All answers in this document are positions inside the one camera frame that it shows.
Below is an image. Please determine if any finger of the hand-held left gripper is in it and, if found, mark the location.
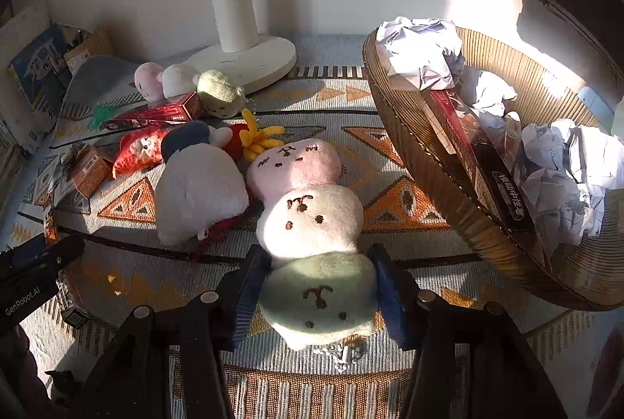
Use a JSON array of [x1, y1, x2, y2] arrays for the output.
[[19, 234, 86, 278]]

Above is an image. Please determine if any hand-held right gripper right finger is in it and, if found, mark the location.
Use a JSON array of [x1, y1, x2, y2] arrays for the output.
[[368, 242, 569, 419]]

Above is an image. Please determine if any small brown cardboard box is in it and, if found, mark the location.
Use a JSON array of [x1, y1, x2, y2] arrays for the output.
[[63, 30, 114, 76]]

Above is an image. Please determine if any small three-ball plush toy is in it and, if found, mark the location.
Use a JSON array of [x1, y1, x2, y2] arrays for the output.
[[134, 61, 254, 118]]

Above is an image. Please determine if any person's left forearm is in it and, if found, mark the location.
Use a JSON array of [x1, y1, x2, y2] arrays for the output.
[[0, 324, 52, 419]]

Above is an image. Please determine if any small black tag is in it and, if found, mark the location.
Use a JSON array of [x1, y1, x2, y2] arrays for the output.
[[62, 306, 89, 330]]

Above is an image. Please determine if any red snack packet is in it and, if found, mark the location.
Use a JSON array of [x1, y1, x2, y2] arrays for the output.
[[112, 128, 170, 179]]

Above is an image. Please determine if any white lamp stand base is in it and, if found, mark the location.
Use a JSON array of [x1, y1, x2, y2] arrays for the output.
[[185, 0, 298, 94]]

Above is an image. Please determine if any red and black long box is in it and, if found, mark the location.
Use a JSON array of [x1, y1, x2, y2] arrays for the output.
[[423, 88, 549, 256]]

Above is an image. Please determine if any woven bamboo basket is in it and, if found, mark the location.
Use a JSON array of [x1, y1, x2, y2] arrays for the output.
[[362, 25, 624, 312]]

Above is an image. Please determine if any large three-ball plush toy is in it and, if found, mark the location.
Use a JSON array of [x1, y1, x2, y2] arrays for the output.
[[246, 137, 378, 373]]

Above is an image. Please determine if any white plush with blue hat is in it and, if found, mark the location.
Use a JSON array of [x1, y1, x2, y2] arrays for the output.
[[155, 121, 250, 247]]

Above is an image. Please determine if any red plush with yellow fringe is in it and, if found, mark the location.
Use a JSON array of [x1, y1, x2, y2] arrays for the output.
[[197, 108, 286, 249]]

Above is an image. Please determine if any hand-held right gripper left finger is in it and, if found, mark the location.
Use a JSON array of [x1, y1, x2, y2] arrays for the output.
[[73, 245, 273, 419]]

